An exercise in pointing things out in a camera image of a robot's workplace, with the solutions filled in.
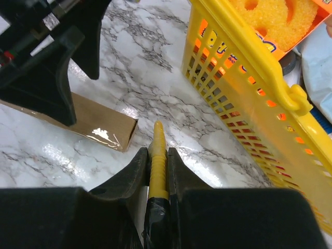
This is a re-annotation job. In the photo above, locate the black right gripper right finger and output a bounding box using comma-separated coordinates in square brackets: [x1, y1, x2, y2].
[168, 148, 327, 248]

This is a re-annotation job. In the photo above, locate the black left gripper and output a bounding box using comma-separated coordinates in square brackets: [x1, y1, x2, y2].
[1, 0, 111, 126]

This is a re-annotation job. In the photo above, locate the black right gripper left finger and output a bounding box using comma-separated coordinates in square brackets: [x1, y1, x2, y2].
[1, 148, 148, 248]

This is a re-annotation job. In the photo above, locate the yellow utility knife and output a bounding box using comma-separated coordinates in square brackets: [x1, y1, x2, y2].
[143, 121, 172, 248]

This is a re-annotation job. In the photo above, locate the brown cardboard express box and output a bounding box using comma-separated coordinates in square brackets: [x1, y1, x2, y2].
[1, 93, 138, 152]

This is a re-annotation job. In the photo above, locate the orange snack box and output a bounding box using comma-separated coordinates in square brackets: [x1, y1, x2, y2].
[229, 1, 331, 58]

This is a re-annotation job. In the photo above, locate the yellow plastic shopping basket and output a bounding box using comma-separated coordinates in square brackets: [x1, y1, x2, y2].
[182, 1, 331, 233]

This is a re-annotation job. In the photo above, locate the white jar grey lid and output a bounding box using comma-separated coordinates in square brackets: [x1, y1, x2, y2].
[279, 51, 302, 87]

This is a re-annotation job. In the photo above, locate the light blue snack pouch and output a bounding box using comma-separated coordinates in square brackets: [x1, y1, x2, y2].
[296, 23, 331, 121]

